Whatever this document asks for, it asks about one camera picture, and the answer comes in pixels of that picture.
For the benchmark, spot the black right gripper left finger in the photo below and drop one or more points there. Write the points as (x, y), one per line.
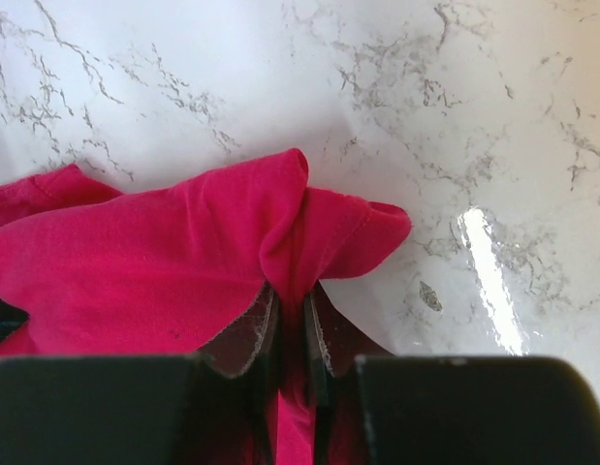
(214, 406)

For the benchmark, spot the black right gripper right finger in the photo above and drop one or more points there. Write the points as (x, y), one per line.
(369, 406)

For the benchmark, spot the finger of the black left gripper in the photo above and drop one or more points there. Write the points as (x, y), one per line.
(4, 324)

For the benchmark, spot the crimson t shirt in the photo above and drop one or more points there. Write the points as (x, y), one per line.
(161, 272)

